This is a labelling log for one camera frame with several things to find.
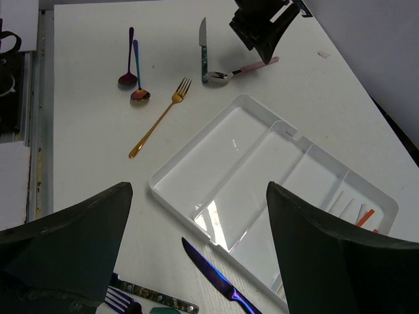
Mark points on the iridescent blue knife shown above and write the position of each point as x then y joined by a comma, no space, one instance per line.
217,279

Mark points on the iridescent blue-handled spoon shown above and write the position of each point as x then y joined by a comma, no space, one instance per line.
140,94

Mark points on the white chopstick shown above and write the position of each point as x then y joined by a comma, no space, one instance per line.
336,202
347,208

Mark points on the iridescent purple fork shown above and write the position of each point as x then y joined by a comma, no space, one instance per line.
122,303

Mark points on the green-handled steel knife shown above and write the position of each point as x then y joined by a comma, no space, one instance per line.
204,53

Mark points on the gold fork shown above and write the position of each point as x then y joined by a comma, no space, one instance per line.
177,98

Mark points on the right blue table sticker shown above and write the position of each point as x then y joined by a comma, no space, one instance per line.
305,12

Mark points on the pink-handled steel spoon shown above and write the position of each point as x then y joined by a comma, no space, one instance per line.
224,78

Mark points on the white divided cutlery tray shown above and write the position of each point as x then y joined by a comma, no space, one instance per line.
216,186

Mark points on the iridescent purple spoon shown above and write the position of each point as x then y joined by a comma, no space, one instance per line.
129,79

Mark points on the teal plastic fork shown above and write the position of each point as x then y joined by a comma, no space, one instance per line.
164,310

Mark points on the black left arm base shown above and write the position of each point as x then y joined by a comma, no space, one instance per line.
12,70

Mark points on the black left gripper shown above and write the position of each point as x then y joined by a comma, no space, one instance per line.
261,24

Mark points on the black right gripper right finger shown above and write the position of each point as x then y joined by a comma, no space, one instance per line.
328,265

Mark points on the aluminium table rail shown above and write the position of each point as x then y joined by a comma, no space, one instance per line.
37,118

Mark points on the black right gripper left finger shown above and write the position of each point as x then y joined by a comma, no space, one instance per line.
63,262

